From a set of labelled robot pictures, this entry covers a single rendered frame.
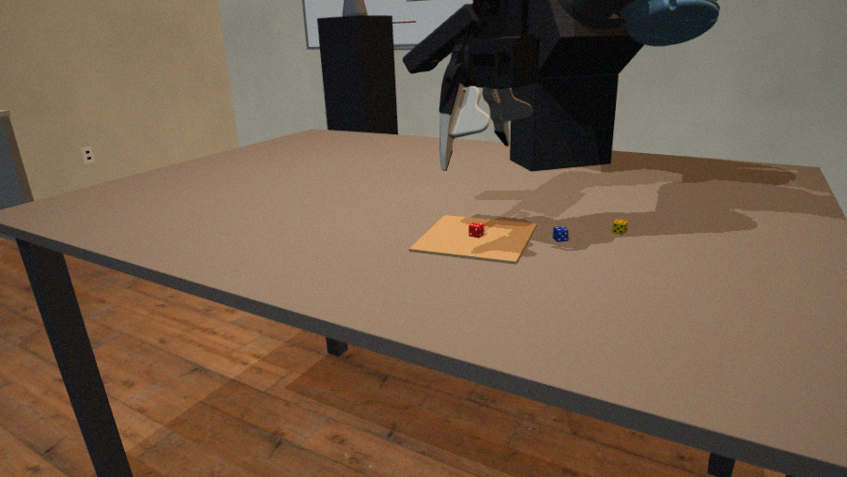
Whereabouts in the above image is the red die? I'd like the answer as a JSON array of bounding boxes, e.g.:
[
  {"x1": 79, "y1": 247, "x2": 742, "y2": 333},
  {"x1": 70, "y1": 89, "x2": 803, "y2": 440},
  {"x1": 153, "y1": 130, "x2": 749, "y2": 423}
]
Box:
[{"x1": 469, "y1": 223, "x2": 485, "y2": 238}]

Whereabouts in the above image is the yellow die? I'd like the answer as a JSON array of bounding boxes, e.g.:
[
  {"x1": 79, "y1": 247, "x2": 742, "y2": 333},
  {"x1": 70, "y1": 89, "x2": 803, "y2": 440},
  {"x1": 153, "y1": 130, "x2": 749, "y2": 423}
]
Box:
[{"x1": 612, "y1": 219, "x2": 627, "y2": 235}]

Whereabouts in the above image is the blue die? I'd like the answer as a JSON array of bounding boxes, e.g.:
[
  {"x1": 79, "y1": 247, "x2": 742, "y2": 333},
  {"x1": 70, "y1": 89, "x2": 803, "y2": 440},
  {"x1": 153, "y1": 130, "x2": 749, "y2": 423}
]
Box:
[{"x1": 553, "y1": 226, "x2": 568, "y2": 242}]

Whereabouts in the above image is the orange flat mat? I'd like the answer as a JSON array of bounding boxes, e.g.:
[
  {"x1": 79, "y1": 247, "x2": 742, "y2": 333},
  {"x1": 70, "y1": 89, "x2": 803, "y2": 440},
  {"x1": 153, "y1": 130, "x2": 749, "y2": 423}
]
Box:
[{"x1": 409, "y1": 215, "x2": 537, "y2": 265}]

